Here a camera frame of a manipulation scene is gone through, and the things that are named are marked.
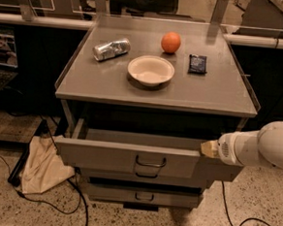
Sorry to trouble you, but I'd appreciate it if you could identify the grey top drawer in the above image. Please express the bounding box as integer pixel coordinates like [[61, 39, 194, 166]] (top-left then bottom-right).
[[56, 119, 241, 181]]

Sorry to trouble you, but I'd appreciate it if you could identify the grey drawer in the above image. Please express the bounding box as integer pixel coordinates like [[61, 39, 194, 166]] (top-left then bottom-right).
[[80, 168, 213, 189], [85, 183, 203, 209], [56, 119, 241, 181]]

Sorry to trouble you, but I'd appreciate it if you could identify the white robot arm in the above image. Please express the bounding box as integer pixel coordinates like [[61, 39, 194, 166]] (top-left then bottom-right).
[[201, 120, 283, 170]]

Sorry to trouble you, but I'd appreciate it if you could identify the grey metal drawer cabinet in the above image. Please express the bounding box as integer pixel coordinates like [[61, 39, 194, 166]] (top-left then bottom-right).
[[56, 16, 257, 197]]

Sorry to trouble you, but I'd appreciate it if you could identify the grey bottom drawer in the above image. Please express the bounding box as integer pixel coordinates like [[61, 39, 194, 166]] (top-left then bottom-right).
[[85, 183, 203, 209]]

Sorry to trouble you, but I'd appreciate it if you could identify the grey middle drawer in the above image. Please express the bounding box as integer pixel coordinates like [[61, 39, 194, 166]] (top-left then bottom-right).
[[80, 168, 213, 189]]

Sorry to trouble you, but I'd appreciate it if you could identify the dark blue snack packet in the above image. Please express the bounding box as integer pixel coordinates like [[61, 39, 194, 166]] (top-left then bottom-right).
[[188, 54, 206, 75]]

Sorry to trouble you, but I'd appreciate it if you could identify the white paper bowl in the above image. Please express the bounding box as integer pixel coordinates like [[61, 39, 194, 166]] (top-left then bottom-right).
[[127, 55, 174, 86]]

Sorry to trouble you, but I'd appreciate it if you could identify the orange fruit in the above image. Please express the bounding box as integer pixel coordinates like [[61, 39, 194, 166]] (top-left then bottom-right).
[[161, 32, 181, 54]]

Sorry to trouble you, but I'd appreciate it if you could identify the crushed silver soda can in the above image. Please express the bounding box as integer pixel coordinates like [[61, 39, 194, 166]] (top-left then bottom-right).
[[92, 38, 131, 61]]

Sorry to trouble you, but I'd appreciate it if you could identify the seated person in background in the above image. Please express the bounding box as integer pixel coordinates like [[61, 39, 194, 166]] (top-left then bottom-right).
[[110, 0, 178, 16]]

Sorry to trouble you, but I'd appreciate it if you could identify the beige cloth bag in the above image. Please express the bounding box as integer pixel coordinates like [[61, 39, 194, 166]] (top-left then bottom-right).
[[21, 136, 76, 195]]

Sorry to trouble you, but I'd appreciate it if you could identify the black floor stand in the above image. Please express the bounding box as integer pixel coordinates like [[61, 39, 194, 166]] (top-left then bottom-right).
[[8, 119, 48, 187]]

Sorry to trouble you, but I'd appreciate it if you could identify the black cable on right floor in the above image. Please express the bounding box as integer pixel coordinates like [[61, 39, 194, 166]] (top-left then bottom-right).
[[217, 179, 283, 226]]

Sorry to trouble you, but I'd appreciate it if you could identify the black cable on floor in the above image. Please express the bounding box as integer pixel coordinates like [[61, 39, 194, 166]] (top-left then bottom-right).
[[217, 179, 283, 226], [0, 108, 97, 226]]

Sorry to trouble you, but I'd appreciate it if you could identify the black cable on left floor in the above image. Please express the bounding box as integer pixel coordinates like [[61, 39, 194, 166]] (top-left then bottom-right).
[[0, 108, 97, 226]]

